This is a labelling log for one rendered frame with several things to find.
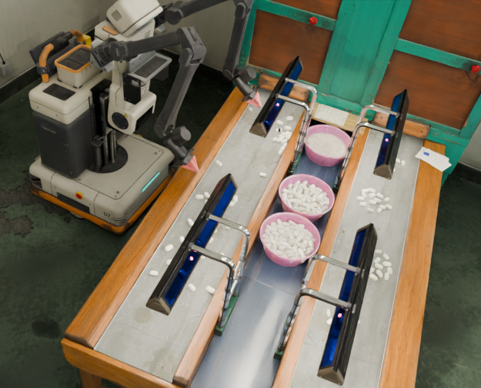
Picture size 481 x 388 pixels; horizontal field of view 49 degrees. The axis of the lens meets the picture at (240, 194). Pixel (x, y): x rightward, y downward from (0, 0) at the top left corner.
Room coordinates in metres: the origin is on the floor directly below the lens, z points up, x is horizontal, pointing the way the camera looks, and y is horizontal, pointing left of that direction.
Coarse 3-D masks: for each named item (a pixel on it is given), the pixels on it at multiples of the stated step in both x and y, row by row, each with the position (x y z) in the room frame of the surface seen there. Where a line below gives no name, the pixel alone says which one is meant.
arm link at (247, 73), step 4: (244, 68) 2.30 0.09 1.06; (248, 68) 2.29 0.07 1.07; (224, 72) 2.28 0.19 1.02; (228, 72) 2.28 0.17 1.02; (236, 72) 2.30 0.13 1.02; (240, 72) 2.28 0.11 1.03; (244, 72) 2.28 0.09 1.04; (248, 72) 2.26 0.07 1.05; (252, 72) 2.29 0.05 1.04; (228, 76) 2.28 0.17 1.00; (232, 76) 2.27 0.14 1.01; (240, 76) 2.28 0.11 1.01; (244, 76) 2.27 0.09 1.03; (248, 76) 2.26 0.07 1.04; (252, 76) 2.27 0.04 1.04; (244, 80) 2.27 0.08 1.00; (248, 80) 2.27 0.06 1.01
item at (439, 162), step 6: (420, 150) 2.28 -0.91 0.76; (426, 150) 2.28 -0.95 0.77; (420, 156) 2.22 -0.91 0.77; (426, 156) 2.23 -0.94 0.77; (432, 156) 2.24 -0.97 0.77; (438, 156) 2.25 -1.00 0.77; (444, 156) 2.26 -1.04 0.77; (432, 162) 2.19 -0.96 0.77; (438, 162) 2.20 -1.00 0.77; (444, 162) 2.21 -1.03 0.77; (438, 168) 2.15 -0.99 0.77; (444, 168) 2.16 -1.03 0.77
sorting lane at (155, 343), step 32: (224, 160) 1.94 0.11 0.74; (256, 160) 1.98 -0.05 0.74; (192, 192) 1.68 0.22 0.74; (256, 192) 1.76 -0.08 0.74; (160, 256) 1.29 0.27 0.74; (128, 320) 0.98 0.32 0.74; (160, 320) 1.01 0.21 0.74; (192, 320) 1.03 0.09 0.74; (128, 352) 0.86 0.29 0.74; (160, 352) 0.88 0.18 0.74
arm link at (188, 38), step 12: (156, 36) 1.89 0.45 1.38; (168, 36) 1.87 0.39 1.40; (180, 36) 1.83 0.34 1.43; (192, 36) 1.85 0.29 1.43; (120, 48) 1.92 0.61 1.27; (132, 48) 1.92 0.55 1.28; (144, 48) 1.90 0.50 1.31; (156, 48) 1.88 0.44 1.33; (192, 48) 1.79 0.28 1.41; (204, 48) 1.85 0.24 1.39; (120, 60) 1.91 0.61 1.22
